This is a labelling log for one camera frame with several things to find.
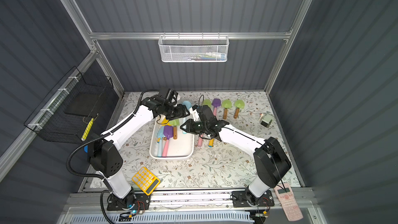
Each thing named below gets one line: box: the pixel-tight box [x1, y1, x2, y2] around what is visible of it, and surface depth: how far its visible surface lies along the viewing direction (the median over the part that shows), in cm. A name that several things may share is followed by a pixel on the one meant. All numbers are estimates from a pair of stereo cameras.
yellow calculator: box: [131, 166, 161, 196], surface depth 80 cm
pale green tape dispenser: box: [259, 113, 275, 129], surface depth 101 cm
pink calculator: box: [273, 182, 304, 222], surface depth 73 cm
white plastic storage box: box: [149, 114, 195, 160], surface depth 93 cm
